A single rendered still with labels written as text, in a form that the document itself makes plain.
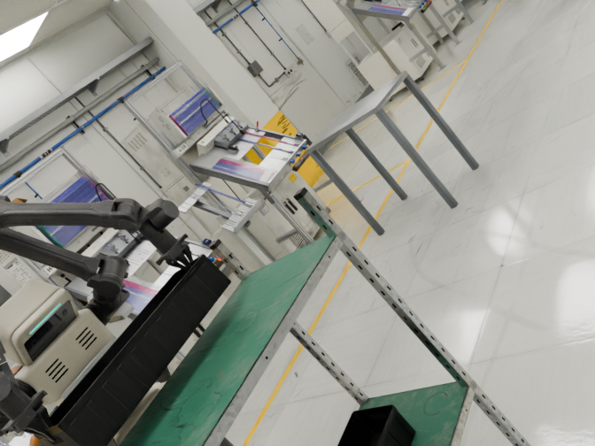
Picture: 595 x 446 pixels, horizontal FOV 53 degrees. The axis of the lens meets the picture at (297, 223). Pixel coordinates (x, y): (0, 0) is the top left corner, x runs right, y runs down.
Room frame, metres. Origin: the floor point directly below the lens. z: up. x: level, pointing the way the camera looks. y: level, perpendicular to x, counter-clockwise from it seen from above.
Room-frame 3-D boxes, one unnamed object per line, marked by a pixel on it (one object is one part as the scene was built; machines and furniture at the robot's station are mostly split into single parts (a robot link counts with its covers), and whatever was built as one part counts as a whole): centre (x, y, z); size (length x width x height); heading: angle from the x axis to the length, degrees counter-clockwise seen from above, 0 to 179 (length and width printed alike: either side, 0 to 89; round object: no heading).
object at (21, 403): (1.29, 0.72, 1.21); 0.10 x 0.07 x 0.07; 134
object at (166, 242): (1.68, 0.31, 1.22); 0.10 x 0.07 x 0.07; 134
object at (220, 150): (5.07, 0.04, 0.65); 1.01 x 0.73 x 1.29; 44
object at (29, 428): (1.29, 0.71, 1.14); 0.07 x 0.07 x 0.09; 44
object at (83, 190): (4.14, 1.09, 1.52); 0.51 x 0.13 x 0.27; 134
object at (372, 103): (3.86, -0.76, 0.40); 0.70 x 0.45 x 0.80; 37
